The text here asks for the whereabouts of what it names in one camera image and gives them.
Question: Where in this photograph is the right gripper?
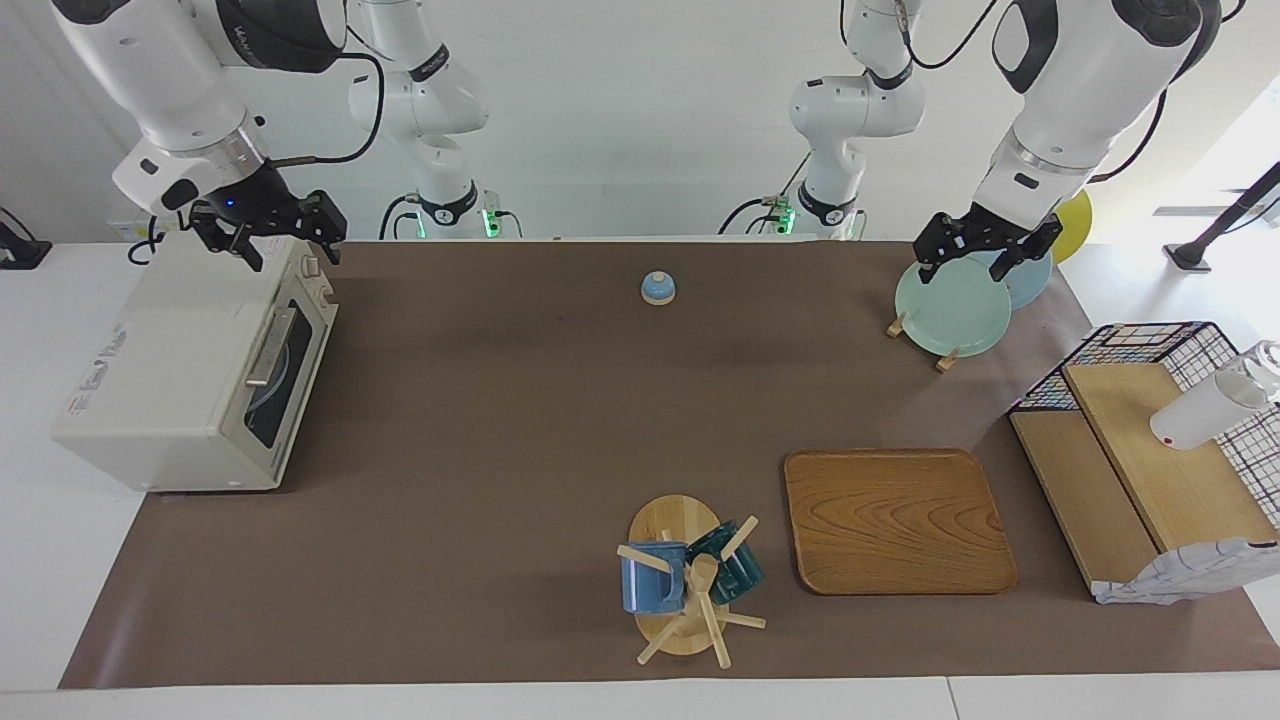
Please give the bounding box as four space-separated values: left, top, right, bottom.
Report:
189 158 349 273

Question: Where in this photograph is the wooden mug tree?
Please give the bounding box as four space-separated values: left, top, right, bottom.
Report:
616 494 768 670

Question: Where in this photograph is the light blue plate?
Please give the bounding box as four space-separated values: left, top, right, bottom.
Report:
972 248 1054 312

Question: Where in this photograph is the white toaster oven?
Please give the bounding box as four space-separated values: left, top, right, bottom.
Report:
51 231 340 494

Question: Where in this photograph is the yellow plate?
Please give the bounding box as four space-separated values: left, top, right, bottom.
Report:
1050 189 1095 265

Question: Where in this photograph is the wooden plate rack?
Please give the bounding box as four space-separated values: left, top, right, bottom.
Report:
885 311 962 374

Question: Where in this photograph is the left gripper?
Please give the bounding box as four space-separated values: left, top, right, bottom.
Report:
911 200 1064 287

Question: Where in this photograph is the black wire basket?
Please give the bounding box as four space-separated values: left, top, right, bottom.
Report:
1007 321 1280 532

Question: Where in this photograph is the blue mug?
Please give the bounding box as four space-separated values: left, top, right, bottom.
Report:
620 540 690 615

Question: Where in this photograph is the black cable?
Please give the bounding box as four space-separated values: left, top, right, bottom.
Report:
1088 88 1171 185
266 50 387 168
717 150 813 237
838 0 1003 72
377 192 423 242

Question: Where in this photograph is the white patterned cloth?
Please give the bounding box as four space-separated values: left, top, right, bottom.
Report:
1091 537 1280 606

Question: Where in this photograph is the white cup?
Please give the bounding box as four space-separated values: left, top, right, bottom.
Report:
1149 339 1280 452

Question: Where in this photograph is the wooden step shelf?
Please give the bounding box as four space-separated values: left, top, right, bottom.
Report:
1009 361 1280 602

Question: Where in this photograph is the light green plate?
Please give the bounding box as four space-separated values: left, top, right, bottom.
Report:
894 254 1014 359

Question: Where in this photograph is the dark teal mug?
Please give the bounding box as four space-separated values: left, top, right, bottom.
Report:
685 519 766 605

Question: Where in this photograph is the wooden tray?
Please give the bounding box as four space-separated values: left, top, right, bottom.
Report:
783 447 1020 597

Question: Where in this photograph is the black stand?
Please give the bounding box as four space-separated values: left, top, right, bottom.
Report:
0 206 54 272
1163 160 1280 274

